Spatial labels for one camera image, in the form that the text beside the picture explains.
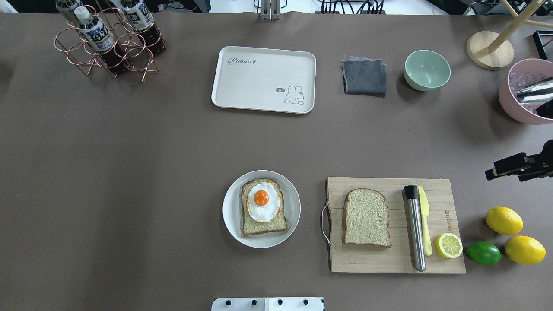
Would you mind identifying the plain bread slice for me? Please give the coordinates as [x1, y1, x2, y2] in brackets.
[343, 188, 392, 248]

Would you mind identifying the cream rabbit tray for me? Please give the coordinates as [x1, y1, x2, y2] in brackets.
[211, 46, 316, 114]

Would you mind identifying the fried egg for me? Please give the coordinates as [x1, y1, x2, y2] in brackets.
[247, 182, 283, 223]

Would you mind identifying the bread slice with egg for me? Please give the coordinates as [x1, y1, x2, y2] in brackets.
[241, 178, 288, 236]

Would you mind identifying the white round plate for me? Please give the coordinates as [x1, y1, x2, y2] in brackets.
[222, 171, 301, 248]

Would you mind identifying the grey folded cloth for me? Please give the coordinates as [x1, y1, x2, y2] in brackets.
[341, 56, 387, 96]

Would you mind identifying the yellow plastic knife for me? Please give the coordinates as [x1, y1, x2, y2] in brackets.
[417, 186, 432, 256]

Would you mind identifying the wooden cutting board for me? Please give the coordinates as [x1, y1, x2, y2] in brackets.
[327, 177, 460, 273]

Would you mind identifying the mint green bowl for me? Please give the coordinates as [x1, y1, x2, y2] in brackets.
[403, 50, 451, 91]

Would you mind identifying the half lemon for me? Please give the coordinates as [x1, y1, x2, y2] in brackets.
[435, 232, 464, 259]

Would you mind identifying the tea bottle one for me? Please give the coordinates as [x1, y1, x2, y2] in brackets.
[121, 0, 166, 54]

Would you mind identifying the tea bottle two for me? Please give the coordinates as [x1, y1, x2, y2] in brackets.
[74, 6, 127, 74]

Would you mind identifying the green lime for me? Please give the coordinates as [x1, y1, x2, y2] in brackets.
[466, 241, 502, 266]

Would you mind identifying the yellow lemon near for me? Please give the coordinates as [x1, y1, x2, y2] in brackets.
[486, 206, 524, 235]

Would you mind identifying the yellow lemon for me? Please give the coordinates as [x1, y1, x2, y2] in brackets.
[486, 206, 524, 235]
[504, 235, 547, 264]

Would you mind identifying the wooden mug tree stand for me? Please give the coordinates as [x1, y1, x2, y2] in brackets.
[466, 0, 553, 70]

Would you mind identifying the tea bottle three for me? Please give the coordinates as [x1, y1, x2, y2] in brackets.
[55, 0, 83, 27]

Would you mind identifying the pink bowl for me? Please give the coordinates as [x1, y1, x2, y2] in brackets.
[499, 58, 553, 125]

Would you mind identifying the yellow lemon far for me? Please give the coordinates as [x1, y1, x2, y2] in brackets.
[504, 235, 547, 264]

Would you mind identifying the steel ice scoop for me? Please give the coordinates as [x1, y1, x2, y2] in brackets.
[515, 77, 553, 119]

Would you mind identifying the aluminium frame post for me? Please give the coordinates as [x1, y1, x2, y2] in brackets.
[258, 0, 281, 20]

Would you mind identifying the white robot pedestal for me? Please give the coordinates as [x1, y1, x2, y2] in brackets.
[211, 297, 325, 311]

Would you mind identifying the copper wire bottle rack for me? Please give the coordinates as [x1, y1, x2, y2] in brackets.
[54, 0, 166, 80]

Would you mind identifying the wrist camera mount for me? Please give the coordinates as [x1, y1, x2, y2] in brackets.
[485, 140, 553, 182]

